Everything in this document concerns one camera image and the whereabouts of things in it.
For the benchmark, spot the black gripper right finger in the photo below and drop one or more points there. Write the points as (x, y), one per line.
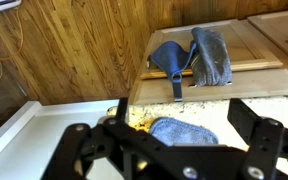
(267, 146)

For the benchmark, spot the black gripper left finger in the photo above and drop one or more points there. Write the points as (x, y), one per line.
(94, 150)

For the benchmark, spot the blue terry cloth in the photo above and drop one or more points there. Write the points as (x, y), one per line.
(180, 131)

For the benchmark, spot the wooden drawer front with hook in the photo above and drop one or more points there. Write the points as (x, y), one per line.
(250, 86)

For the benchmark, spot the metal over-drawer hook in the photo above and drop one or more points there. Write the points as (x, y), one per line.
(177, 91)

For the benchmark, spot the blue hanging towel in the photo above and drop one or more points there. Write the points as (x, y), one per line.
(247, 46)

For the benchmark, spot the grey hanging towel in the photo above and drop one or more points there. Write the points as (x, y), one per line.
(210, 56)

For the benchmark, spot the blue oven mitt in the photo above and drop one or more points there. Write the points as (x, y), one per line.
(169, 58)

